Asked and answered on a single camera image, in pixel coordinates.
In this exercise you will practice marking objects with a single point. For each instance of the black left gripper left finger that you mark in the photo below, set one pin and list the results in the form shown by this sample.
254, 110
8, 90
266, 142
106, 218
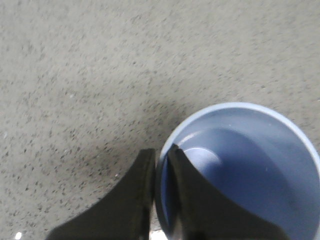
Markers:
122, 214

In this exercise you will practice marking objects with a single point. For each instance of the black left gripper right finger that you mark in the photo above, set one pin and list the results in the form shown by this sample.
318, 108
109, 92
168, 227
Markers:
202, 212

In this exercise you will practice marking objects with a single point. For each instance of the blue plastic cup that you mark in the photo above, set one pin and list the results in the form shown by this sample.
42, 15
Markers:
254, 156

